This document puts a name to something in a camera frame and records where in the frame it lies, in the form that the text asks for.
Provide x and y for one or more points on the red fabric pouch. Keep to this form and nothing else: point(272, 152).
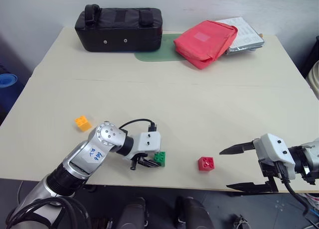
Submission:
point(204, 43)

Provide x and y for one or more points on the dark rounded shape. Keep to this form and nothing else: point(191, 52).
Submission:
point(132, 214)

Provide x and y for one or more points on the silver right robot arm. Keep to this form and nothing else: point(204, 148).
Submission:
point(307, 155)

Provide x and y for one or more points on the green mat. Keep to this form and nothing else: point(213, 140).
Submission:
point(159, 53)

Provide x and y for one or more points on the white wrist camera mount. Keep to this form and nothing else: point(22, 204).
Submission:
point(274, 149)
point(149, 140)

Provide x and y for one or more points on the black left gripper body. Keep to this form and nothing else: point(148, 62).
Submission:
point(142, 157)

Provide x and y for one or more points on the green toy brick cube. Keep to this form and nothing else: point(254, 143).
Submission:
point(160, 158)

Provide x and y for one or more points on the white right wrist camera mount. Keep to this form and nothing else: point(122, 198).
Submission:
point(274, 149)

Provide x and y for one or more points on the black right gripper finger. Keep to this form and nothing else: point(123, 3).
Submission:
point(254, 187)
point(236, 148)

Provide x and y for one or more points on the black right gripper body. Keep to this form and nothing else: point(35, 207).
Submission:
point(268, 169)

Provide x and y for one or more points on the silver foil printed package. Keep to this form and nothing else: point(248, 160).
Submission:
point(246, 37)

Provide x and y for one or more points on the red toy brick cube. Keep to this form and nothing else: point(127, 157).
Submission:
point(206, 163)

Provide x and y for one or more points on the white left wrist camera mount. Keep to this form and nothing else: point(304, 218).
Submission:
point(149, 140)

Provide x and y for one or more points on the white round container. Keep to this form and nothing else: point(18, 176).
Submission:
point(314, 79)

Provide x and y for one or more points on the blue round container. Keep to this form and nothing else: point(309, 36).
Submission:
point(7, 80)

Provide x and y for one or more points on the orange toy brick cube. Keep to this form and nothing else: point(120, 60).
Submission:
point(83, 123)

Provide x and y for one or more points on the black padded carrying bag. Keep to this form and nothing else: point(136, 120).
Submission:
point(119, 32)

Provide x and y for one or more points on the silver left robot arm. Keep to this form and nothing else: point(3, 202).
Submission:
point(82, 159)

